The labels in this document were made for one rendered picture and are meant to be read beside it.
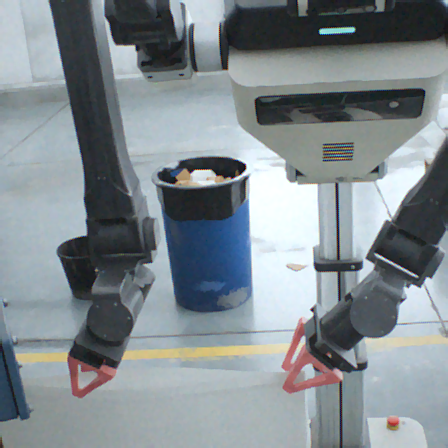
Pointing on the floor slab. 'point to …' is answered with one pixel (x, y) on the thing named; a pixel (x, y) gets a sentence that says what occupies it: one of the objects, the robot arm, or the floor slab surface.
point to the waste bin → (208, 232)
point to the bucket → (78, 266)
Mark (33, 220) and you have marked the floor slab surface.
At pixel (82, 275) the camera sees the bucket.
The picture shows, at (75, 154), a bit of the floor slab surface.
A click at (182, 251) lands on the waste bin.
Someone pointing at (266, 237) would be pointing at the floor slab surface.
